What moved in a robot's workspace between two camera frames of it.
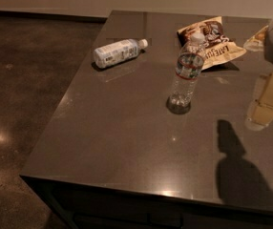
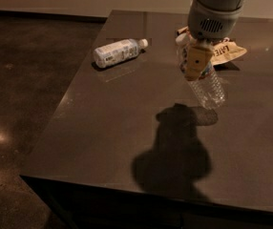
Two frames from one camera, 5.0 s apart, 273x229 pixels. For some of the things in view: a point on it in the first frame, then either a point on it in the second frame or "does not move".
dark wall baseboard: [41, 15] does not move
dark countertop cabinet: [112, 156] does not move
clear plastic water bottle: [190, 61] → [207, 89]
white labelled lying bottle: [116, 52] does not move
